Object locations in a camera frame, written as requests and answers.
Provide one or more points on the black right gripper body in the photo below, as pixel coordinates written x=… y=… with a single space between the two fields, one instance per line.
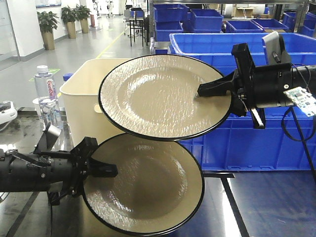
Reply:
x=244 y=83

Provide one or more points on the large blue plastic crate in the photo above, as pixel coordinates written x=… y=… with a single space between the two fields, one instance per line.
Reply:
x=236 y=145

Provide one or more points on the blue crate back right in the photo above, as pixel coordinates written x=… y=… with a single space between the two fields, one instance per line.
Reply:
x=242 y=27

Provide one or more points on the potted plant in gold pot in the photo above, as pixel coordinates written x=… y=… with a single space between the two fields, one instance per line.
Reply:
x=47 y=23

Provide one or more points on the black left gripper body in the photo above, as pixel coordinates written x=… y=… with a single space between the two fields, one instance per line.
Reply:
x=70 y=170

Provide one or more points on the blue crate back middle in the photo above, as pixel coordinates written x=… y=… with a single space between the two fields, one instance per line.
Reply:
x=206 y=21

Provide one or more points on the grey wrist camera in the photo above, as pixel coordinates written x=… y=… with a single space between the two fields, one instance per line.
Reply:
x=47 y=140
x=274 y=49

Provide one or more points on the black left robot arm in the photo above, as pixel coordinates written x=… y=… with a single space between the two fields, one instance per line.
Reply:
x=26 y=172

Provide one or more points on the cream plastic bin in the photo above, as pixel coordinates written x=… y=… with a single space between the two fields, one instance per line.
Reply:
x=80 y=96

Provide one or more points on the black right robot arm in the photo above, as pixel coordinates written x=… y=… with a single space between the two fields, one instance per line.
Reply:
x=254 y=88

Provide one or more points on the beige plate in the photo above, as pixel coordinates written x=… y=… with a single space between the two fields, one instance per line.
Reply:
x=158 y=188
x=156 y=97

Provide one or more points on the clear water bottle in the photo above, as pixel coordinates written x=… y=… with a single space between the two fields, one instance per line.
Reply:
x=47 y=97

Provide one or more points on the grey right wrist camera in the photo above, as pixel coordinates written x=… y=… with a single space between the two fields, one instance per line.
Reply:
x=274 y=49

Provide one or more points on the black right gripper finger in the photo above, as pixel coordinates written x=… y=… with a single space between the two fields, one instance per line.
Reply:
x=218 y=87

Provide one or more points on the green circuit board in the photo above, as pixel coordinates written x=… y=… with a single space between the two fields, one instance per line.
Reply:
x=302 y=99

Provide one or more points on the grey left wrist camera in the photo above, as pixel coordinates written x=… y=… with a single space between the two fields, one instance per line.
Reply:
x=47 y=140

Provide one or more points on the white game controller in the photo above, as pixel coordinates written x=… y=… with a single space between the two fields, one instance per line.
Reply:
x=8 y=113

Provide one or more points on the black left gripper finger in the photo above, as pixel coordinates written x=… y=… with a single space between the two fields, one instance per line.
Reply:
x=100 y=169

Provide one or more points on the blue crate back left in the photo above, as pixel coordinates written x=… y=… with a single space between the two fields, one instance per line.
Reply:
x=168 y=18

